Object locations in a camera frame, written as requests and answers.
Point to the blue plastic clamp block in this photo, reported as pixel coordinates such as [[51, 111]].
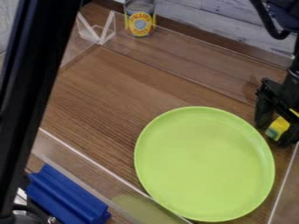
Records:
[[64, 199]]

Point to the clear acrylic corner bracket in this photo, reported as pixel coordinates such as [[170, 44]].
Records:
[[94, 33]]

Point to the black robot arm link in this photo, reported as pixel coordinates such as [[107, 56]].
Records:
[[36, 46]]

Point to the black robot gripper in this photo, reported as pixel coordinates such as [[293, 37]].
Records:
[[275, 98]]

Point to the yellow toy banana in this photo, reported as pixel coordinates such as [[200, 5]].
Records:
[[273, 130]]

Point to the clear acrylic barrier wall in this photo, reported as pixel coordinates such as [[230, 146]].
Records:
[[114, 88]]

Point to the green round plate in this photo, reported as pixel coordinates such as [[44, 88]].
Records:
[[205, 164]]

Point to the yellow labelled tin can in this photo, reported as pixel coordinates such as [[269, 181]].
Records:
[[140, 18]]

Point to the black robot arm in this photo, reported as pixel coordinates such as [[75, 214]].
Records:
[[279, 15]]

